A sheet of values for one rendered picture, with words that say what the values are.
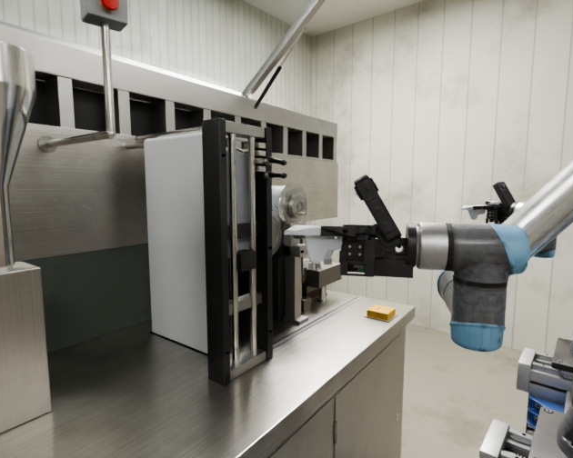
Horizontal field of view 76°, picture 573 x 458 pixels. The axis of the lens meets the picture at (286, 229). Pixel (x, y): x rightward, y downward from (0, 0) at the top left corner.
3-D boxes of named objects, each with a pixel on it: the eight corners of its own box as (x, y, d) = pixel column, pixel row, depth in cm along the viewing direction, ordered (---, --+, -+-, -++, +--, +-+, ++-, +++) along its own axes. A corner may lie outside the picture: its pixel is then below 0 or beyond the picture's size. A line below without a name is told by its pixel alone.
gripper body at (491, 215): (483, 224, 149) (512, 226, 138) (482, 203, 147) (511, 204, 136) (496, 220, 152) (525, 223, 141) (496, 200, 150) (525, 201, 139)
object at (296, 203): (307, 198, 116) (303, 221, 114) (302, 198, 117) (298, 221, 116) (295, 191, 110) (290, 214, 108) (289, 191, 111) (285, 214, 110)
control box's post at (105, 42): (108, 133, 69) (103, 20, 66) (105, 134, 70) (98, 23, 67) (116, 134, 70) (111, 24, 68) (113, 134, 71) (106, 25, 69)
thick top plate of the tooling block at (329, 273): (318, 288, 122) (319, 271, 122) (233, 272, 146) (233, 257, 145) (341, 279, 135) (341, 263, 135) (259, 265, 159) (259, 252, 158)
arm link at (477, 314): (489, 330, 64) (493, 268, 63) (511, 358, 53) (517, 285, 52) (441, 325, 66) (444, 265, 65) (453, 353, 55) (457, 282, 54)
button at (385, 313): (387, 321, 112) (387, 313, 111) (366, 316, 116) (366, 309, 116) (396, 314, 117) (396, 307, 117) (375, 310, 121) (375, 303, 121)
